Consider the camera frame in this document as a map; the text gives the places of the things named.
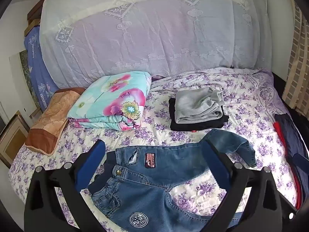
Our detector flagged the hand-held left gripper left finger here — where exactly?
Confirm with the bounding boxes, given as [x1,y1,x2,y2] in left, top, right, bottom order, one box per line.
[24,140,107,232]

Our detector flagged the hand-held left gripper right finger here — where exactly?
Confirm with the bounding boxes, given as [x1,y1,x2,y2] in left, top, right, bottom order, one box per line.
[201,140,297,232]

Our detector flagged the blue denim pants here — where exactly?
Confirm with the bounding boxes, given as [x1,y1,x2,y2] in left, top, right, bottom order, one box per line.
[87,129,257,232]

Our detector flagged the folded black pants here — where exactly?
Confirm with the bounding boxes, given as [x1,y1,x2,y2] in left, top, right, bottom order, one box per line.
[168,98,230,131]

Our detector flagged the folded grey pants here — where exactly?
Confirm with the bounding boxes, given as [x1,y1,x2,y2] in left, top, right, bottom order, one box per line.
[175,87,225,124]

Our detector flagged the brown patterned pillow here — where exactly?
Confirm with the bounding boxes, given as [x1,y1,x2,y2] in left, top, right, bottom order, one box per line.
[25,87,86,156]

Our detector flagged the folded turquoise floral quilt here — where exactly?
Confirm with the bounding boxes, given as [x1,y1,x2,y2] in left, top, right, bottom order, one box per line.
[67,71,152,131]

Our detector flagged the purple floral bed sheet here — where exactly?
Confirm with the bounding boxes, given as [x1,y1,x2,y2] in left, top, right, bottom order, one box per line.
[8,67,298,232]

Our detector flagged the red cloth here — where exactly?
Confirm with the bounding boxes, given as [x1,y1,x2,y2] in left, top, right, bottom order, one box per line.
[273,122,302,209]

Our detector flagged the navy cloth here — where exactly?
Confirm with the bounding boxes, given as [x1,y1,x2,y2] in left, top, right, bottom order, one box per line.
[274,113,309,199]

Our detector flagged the blue printed cloth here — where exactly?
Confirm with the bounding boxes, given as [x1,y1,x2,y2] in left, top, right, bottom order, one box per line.
[24,26,59,112]

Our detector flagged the beige checked curtain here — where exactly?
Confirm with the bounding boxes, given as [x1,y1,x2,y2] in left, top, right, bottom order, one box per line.
[282,1,309,116]

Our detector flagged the white lace cover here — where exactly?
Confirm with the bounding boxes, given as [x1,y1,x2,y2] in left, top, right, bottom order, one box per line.
[39,0,274,89]

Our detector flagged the brown wooden box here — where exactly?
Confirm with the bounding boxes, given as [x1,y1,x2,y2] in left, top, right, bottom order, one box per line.
[25,0,46,37]

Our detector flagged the wooden picture frame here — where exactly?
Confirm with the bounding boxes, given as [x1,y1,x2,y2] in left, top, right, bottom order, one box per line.
[0,110,31,168]

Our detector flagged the wall poster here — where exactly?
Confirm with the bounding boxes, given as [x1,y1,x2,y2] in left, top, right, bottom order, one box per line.
[9,49,40,113]

